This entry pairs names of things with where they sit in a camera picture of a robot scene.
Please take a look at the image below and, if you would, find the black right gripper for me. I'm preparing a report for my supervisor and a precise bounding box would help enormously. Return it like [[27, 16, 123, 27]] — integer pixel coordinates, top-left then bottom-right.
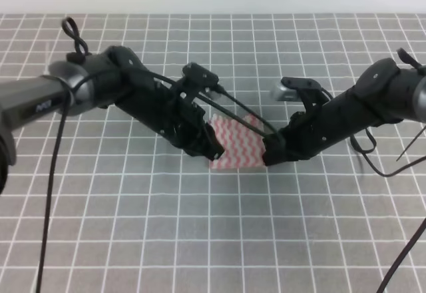
[[262, 91, 383, 166]]

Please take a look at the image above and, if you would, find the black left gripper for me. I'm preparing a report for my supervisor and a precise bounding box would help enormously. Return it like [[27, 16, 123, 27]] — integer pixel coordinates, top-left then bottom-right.
[[115, 77, 224, 160]]

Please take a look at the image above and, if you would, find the pink white wavy striped towel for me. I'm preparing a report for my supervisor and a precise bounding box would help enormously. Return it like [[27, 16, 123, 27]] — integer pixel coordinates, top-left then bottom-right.
[[210, 114, 265, 170]]

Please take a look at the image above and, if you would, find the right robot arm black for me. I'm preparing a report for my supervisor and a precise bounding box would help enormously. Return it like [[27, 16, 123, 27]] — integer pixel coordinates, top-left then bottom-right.
[[262, 58, 425, 166]]

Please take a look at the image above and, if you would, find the black left camera cable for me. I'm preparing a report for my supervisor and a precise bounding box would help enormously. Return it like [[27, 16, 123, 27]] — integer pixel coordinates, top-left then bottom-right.
[[196, 86, 284, 144]]

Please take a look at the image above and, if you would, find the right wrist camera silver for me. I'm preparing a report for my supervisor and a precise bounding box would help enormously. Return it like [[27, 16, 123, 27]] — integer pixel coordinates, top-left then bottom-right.
[[270, 77, 329, 111]]

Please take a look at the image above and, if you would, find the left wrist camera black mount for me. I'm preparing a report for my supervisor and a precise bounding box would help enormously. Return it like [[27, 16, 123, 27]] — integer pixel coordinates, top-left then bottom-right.
[[180, 63, 224, 99]]

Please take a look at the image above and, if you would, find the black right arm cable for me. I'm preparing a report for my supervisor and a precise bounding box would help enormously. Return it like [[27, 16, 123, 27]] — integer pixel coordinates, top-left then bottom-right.
[[359, 48, 426, 293]]

